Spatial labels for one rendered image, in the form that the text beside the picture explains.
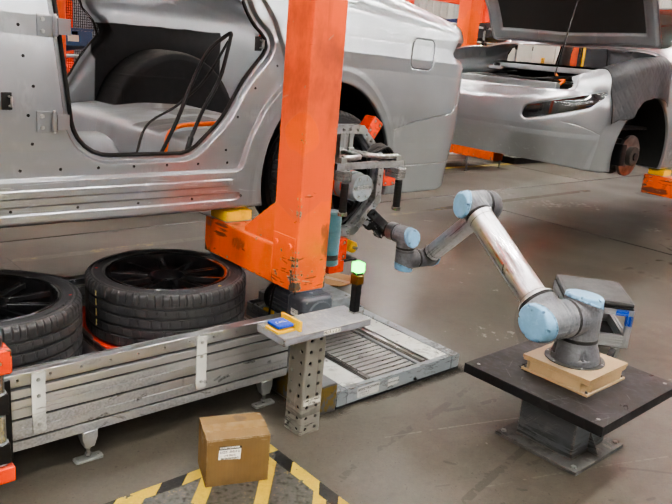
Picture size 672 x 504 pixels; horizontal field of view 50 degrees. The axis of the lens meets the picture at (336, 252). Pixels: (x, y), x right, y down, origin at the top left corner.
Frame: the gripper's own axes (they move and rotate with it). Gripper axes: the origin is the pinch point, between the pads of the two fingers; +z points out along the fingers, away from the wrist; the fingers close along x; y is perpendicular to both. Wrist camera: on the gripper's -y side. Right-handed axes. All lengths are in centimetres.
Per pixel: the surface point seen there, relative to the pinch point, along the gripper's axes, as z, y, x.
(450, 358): -60, 49, -32
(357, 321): -71, -33, -59
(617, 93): 9, 130, 226
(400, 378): -60, 26, -58
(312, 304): -33, -21, -58
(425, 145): 3, 7, 58
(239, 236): -10, -58, -56
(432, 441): -100, 13, -76
